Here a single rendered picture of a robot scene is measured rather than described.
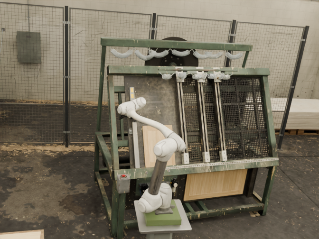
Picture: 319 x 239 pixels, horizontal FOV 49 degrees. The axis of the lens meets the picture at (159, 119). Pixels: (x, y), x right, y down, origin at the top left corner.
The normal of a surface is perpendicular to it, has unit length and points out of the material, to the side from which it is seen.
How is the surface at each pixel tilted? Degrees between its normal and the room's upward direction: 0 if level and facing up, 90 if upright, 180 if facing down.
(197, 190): 90
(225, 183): 90
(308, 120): 90
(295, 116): 90
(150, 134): 60
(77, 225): 0
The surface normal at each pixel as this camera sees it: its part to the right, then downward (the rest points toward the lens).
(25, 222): 0.09, -0.93
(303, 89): 0.18, 0.36
